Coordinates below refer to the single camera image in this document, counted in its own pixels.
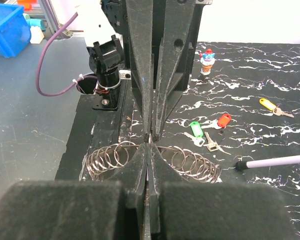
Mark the key with red tag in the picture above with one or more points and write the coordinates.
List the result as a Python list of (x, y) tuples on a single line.
[(217, 124)]

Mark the white plastic block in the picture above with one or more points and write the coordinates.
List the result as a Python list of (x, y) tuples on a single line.
[(37, 35)]

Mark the blue bin left side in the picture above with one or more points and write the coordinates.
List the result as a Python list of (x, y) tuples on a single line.
[(15, 32)]

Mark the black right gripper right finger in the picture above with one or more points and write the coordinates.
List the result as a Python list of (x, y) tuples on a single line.
[(182, 210)]

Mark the white perforated music stand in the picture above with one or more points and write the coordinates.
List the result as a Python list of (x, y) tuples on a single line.
[(279, 161)]

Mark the key with yellow tag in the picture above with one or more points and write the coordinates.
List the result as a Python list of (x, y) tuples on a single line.
[(273, 108)]

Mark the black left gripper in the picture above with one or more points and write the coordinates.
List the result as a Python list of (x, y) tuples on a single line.
[(159, 42)]

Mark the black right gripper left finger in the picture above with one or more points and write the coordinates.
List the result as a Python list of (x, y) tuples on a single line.
[(112, 209)]

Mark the key with green tag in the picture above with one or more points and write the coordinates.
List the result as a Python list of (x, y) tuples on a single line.
[(197, 134)]

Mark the teal plastic object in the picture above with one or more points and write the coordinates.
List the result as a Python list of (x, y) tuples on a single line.
[(34, 22)]

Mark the orange plastic object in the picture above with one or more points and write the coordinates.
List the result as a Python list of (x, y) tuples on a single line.
[(27, 4)]

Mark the plain silver key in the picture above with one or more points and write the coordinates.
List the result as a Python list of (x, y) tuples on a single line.
[(211, 145)]

